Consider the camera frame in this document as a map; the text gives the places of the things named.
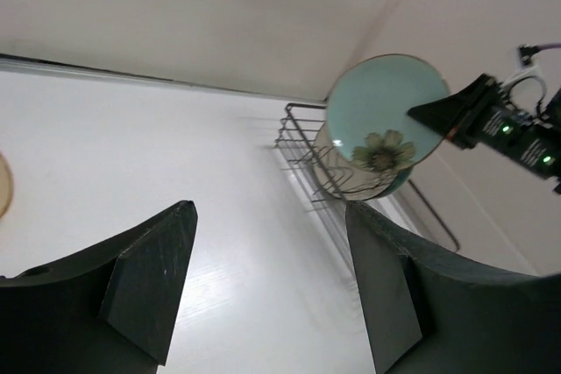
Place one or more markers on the light blue flower plate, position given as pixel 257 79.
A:
pixel 367 112

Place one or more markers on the grey tree pattern plate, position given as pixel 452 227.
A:
pixel 339 178

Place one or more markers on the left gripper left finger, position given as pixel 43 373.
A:
pixel 110 308

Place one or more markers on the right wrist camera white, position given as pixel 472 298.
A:
pixel 528 70

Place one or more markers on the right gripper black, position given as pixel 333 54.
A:
pixel 485 113

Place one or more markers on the black wire dish rack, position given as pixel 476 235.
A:
pixel 295 142

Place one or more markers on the beige bird plate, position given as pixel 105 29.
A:
pixel 7 186

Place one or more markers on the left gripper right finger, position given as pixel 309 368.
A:
pixel 430 310

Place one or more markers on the dark teal scalloped plate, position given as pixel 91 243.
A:
pixel 398 181

